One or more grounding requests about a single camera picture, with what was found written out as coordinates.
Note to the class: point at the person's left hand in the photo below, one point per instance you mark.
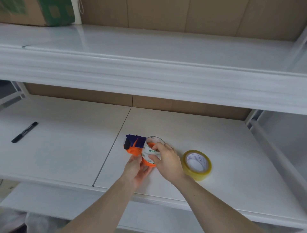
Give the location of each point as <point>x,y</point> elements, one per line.
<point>134,171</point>

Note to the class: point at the person's right hand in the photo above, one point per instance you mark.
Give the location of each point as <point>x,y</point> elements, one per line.
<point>169,163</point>

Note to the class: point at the person's right thumb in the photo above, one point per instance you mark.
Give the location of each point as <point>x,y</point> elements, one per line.
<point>154,158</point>

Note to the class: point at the person's left thumb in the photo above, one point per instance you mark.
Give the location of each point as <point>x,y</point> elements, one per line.
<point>137,160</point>

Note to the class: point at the white cardboard tape core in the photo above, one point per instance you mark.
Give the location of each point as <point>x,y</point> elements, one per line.
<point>151,150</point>

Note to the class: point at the orange and blue tape dispenser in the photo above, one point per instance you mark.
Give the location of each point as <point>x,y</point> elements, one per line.
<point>135,147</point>

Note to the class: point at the person's left forearm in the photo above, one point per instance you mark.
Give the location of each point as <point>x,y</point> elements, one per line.
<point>100,208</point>

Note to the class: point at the person's right forearm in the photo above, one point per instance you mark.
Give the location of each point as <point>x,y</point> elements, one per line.
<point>211,206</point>

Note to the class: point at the yellowish clear tape roll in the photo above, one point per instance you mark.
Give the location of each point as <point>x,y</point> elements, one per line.
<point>197,165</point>

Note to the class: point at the white metal shelving rack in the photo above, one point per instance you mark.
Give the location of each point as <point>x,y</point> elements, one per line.
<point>153,100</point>

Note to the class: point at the black marker pen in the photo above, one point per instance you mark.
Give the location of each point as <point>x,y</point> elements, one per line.
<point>24,132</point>

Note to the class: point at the clear plastic bag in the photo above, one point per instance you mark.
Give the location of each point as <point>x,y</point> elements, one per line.
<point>21,222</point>

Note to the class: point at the brown and green cardboard box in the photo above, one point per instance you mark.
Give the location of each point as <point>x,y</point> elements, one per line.
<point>36,12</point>

